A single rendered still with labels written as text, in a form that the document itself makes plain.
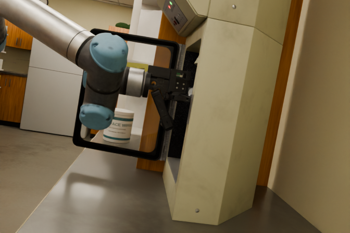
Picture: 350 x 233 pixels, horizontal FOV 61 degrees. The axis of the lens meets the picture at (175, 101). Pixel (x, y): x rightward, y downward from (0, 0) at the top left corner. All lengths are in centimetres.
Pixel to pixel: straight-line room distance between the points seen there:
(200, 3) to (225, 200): 46
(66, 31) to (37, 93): 520
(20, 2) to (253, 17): 51
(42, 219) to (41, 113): 520
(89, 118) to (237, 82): 34
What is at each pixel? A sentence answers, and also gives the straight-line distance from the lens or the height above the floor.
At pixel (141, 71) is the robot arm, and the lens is 78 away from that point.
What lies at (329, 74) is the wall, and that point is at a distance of 102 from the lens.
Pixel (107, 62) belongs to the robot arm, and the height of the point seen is 127.
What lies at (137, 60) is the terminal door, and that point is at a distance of 100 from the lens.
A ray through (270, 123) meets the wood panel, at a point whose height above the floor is 117.
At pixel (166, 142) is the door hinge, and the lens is 101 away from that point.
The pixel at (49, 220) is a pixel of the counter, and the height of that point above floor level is 94.
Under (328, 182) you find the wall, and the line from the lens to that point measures 96.
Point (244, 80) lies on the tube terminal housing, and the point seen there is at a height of 129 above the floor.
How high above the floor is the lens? 125
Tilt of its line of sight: 3 degrees down
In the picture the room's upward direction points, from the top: 10 degrees clockwise
